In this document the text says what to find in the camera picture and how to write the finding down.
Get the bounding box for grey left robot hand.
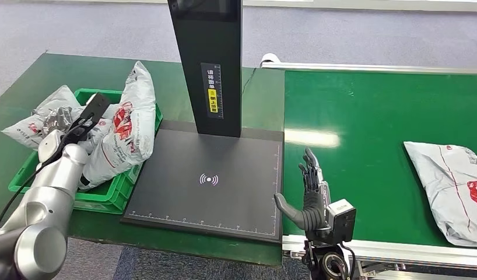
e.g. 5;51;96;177
41;106;85;136

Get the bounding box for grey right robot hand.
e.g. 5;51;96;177
273;147;332;233

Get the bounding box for white courier package red logo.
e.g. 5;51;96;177
1;84;120;155

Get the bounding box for large white courier package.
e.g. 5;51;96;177
78;60;157;190

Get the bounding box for black inbound scanner machine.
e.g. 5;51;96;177
120;0;285;245

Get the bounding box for green conveyor belt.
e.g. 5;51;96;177
283;70;477;248

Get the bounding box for grey courier package red logo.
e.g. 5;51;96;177
403;141;477;248

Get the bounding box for white conveyor end cap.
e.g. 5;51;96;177
260;53;281;69

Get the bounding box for green plastic crate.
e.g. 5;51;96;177
8;88;164;216

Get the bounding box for black yellow label sticker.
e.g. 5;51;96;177
200;62;224;120

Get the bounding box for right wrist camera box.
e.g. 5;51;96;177
326;198;357;244

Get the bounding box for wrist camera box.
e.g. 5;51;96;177
326;198;357;244
76;92;111;127

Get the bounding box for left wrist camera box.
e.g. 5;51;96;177
76;92;111;127

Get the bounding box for aluminium conveyor frame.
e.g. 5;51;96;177
260;53;477;280

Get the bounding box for thin black table cable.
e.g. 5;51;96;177
241;68;258;96

